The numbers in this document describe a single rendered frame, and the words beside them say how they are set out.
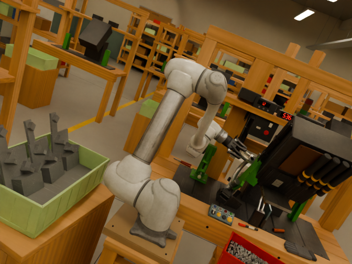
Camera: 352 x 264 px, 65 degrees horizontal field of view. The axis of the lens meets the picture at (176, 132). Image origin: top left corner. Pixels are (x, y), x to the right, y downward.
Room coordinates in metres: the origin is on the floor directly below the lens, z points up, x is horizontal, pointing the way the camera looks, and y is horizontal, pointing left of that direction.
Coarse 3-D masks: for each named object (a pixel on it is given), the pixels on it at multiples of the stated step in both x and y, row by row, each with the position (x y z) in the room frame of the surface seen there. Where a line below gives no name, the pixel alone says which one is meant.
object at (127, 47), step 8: (136, 16) 11.24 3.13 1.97; (128, 24) 11.30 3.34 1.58; (152, 24) 11.20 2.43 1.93; (168, 24) 11.20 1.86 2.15; (144, 32) 11.21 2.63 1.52; (152, 32) 11.29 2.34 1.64; (168, 32) 11.63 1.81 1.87; (176, 32) 11.13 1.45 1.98; (128, 40) 11.72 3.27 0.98; (144, 40) 11.54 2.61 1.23; (160, 40) 11.16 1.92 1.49; (168, 40) 11.41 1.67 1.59; (192, 40) 11.09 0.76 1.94; (120, 48) 11.26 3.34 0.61; (128, 48) 11.32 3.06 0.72; (144, 48) 11.31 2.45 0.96; (160, 48) 11.20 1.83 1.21; (168, 48) 11.40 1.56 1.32; (144, 56) 11.24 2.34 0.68; (160, 56) 11.68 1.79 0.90; (136, 64) 11.25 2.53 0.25; (160, 64) 11.14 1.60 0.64
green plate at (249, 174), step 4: (256, 160) 1.75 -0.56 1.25; (260, 160) 1.70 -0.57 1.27; (252, 164) 1.75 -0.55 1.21; (256, 164) 1.69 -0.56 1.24; (260, 164) 1.66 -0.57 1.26; (248, 168) 1.76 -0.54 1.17; (252, 168) 1.69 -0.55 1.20; (256, 168) 1.66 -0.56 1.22; (244, 172) 1.76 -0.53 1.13; (248, 172) 1.70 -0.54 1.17; (252, 172) 1.66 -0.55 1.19; (256, 172) 1.67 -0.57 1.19; (240, 176) 1.77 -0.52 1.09; (244, 176) 1.71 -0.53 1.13; (248, 176) 1.66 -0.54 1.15; (252, 176) 1.68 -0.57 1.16; (240, 180) 1.70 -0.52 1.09; (244, 180) 1.67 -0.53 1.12; (248, 180) 1.68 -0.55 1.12; (252, 180) 1.67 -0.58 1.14; (256, 180) 1.67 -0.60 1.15; (252, 184) 1.67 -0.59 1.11
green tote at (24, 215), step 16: (16, 144) 1.28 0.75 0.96; (48, 144) 1.55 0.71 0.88; (80, 160) 1.54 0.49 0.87; (96, 160) 1.53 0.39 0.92; (96, 176) 1.39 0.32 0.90; (0, 192) 0.94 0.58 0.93; (16, 192) 0.94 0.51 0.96; (64, 192) 1.06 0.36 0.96; (80, 192) 1.25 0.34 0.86; (0, 208) 0.94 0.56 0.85; (16, 208) 0.93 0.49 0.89; (32, 208) 0.93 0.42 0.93; (48, 208) 0.97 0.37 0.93; (64, 208) 1.12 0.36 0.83; (16, 224) 0.93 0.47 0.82; (32, 224) 0.92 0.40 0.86; (48, 224) 1.00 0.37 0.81
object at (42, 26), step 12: (48, 0) 5.94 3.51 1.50; (84, 0) 6.29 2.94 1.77; (0, 12) 6.00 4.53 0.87; (12, 12) 6.12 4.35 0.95; (60, 12) 5.83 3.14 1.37; (84, 12) 6.33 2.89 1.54; (36, 24) 5.99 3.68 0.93; (48, 24) 6.24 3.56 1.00; (12, 36) 5.94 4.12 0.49; (48, 36) 5.84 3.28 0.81; (72, 48) 6.29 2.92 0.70; (60, 60) 5.87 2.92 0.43
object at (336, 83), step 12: (216, 36) 2.08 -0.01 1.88; (228, 36) 2.08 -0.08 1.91; (240, 48) 2.07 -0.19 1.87; (252, 48) 2.06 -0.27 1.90; (264, 48) 2.06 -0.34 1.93; (264, 60) 2.05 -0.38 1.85; (276, 60) 2.05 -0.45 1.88; (288, 60) 2.04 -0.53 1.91; (300, 72) 2.03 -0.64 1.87; (312, 72) 2.03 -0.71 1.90; (324, 72) 2.02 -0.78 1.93; (324, 84) 2.02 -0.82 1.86; (336, 84) 2.01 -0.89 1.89; (348, 84) 2.01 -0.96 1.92
